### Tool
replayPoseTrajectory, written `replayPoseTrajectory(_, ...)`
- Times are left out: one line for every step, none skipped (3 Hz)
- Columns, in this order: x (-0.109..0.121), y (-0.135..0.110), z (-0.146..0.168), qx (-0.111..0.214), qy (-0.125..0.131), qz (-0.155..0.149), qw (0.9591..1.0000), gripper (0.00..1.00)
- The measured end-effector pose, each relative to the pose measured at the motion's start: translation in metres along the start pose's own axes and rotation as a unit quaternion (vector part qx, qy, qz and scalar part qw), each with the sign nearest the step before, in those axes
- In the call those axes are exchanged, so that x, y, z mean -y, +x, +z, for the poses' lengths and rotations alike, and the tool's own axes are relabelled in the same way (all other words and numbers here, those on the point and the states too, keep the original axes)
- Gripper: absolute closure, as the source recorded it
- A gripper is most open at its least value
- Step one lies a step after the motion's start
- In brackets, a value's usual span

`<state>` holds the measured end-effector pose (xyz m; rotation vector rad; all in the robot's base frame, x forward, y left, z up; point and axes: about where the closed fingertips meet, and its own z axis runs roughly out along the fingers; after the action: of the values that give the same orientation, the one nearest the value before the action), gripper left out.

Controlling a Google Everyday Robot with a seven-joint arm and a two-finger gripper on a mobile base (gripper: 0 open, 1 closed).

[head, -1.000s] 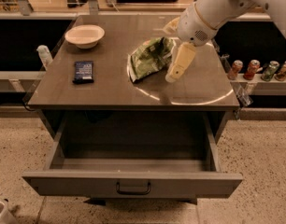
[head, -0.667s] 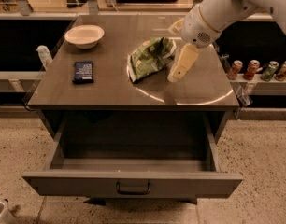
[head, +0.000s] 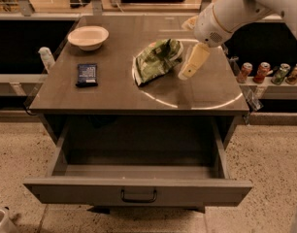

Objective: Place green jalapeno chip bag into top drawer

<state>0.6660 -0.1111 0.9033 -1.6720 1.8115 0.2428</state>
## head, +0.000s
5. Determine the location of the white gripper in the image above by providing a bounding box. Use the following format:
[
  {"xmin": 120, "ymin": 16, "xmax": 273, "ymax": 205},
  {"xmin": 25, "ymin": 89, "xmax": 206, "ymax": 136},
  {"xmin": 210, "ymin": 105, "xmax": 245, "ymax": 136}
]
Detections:
[{"xmin": 178, "ymin": 4, "xmax": 232, "ymax": 81}]

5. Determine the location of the green jalapeno chip bag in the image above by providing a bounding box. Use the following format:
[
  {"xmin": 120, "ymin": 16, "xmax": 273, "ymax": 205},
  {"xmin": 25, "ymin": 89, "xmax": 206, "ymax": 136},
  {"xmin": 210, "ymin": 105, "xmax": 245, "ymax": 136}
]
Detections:
[{"xmin": 132, "ymin": 39, "xmax": 183, "ymax": 86}]

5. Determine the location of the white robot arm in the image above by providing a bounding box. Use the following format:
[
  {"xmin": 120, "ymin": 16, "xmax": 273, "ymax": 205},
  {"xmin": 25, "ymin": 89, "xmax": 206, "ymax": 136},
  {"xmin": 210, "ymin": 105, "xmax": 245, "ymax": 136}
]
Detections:
[{"xmin": 178, "ymin": 0, "xmax": 297, "ymax": 81}]

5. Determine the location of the grey cabinet with table top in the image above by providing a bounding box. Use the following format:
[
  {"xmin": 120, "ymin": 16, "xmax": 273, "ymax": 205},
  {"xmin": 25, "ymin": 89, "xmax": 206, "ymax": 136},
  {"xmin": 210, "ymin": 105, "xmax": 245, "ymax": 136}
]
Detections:
[{"xmin": 31, "ymin": 15, "xmax": 248, "ymax": 140}]

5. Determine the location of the open grey top drawer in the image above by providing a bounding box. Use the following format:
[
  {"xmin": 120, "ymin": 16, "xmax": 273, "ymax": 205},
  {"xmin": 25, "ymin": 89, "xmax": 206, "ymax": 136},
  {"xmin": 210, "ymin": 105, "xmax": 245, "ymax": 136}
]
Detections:
[{"xmin": 24, "ymin": 116, "xmax": 252, "ymax": 209}]

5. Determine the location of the orange red soda can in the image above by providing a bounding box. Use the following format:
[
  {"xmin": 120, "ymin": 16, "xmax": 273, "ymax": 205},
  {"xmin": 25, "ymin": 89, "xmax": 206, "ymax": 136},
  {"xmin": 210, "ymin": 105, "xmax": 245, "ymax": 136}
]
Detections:
[{"xmin": 252, "ymin": 62, "xmax": 271, "ymax": 83}]

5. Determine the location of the green soda can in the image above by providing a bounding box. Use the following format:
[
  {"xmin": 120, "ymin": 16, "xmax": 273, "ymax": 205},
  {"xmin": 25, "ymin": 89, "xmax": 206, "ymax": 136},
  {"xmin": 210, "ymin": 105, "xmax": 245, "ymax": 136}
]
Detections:
[{"xmin": 271, "ymin": 63, "xmax": 290, "ymax": 85}]

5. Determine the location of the white bowl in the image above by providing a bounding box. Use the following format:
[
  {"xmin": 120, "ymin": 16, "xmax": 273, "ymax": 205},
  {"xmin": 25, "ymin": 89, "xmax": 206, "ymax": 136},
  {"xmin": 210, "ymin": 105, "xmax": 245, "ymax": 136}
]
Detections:
[{"xmin": 67, "ymin": 26, "xmax": 109, "ymax": 51}]

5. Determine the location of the brown soda can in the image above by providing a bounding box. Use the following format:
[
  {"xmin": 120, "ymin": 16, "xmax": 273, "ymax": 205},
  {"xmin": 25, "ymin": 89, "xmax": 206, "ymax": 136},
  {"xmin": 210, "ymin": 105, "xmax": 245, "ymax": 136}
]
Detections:
[{"xmin": 286, "ymin": 64, "xmax": 297, "ymax": 84}]

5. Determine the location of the dark blue snack bar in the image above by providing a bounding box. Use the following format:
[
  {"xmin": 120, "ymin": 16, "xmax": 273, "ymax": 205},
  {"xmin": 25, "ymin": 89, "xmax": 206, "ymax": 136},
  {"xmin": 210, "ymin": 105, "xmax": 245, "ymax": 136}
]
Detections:
[{"xmin": 76, "ymin": 63, "xmax": 98, "ymax": 87}]

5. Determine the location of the white plastic bottle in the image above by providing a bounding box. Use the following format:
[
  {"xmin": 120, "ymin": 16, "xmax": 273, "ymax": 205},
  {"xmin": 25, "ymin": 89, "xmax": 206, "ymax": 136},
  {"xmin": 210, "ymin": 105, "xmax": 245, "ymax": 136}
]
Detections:
[{"xmin": 39, "ymin": 47, "xmax": 55, "ymax": 72}]

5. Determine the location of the white object bottom left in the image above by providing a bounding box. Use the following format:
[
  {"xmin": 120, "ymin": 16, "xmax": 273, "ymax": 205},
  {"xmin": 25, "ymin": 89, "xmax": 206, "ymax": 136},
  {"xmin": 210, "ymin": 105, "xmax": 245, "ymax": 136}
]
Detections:
[{"xmin": 0, "ymin": 208, "xmax": 17, "ymax": 233}]

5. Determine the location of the black drawer handle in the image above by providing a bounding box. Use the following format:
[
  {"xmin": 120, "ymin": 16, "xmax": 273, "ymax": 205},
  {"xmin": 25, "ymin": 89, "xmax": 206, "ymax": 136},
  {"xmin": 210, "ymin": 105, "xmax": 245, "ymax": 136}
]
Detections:
[{"xmin": 120, "ymin": 189, "xmax": 157, "ymax": 204}]

